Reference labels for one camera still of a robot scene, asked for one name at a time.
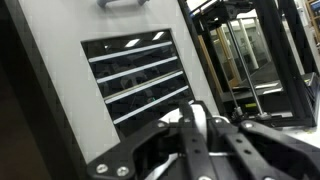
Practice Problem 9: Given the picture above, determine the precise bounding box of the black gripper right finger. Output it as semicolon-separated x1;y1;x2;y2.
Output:
206;115;320;180

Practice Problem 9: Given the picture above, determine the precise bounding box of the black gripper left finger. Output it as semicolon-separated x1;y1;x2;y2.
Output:
85;99;214;180

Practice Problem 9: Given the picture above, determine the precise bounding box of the white mug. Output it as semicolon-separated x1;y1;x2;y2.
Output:
146;103;210;180

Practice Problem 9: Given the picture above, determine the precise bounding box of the white toy kitchen stove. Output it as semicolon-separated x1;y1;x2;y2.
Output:
16;0;222;165

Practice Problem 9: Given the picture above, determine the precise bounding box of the black 3D printer frame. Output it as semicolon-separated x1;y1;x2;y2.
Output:
179;0;320;128

